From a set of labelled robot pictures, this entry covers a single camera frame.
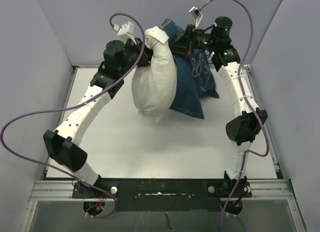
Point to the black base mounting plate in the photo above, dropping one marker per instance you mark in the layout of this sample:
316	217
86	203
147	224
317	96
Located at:
164	194

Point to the white pillow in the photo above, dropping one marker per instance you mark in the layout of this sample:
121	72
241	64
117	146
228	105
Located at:
154	87

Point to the dark blue embroidered pillowcase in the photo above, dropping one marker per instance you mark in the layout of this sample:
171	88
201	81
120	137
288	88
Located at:
195	80

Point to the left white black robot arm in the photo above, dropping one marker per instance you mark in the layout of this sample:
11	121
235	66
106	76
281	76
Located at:
62	144

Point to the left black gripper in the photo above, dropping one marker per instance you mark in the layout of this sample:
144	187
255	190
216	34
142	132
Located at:
146	56

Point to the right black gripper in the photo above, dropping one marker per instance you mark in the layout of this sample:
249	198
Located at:
181	44

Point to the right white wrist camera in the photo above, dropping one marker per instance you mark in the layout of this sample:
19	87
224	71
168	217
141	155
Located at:
197	15

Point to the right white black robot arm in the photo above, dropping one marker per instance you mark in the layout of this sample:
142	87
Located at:
249	118

